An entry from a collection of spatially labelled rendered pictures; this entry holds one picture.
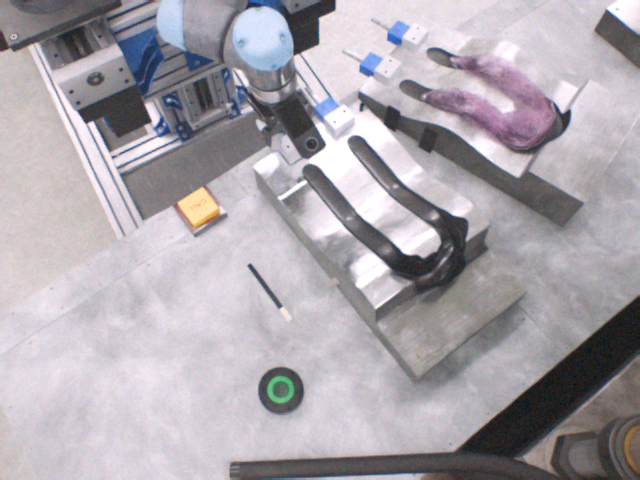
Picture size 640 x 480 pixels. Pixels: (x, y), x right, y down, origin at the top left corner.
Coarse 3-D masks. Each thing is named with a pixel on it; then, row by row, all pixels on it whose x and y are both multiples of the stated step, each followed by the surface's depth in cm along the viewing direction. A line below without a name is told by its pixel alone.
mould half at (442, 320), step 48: (336, 144) 116; (384, 144) 117; (288, 192) 113; (384, 192) 113; (432, 192) 110; (336, 240) 109; (432, 240) 103; (480, 240) 108; (384, 288) 100; (480, 288) 108; (384, 336) 105; (432, 336) 104
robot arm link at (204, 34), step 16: (176, 0) 81; (192, 0) 81; (208, 0) 81; (224, 0) 82; (240, 0) 84; (160, 16) 81; (176, 16) 80; (192, 16) 80; (208, 16) 80; (224, 16) 80; (160, 32) 83; (176, 32) 81; (192, 32) 81; (208, 32) 80; (224, 32) 80; (192, 48) 83; (208, 48) 81; (224, 64) 83
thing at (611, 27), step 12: (624, 0) 132; (636, 0) 132; (612, 12) 131; (624, 12) 131; (636, 12) 131; (600, 24) 135; (612, 24) 132; (624, 24) 130; (636, 24) 129; (612, 36) 134; (624, 36) 131; (636, 36) 129; (624, 48) 133; (636, 48) 131; (636, 60) 132
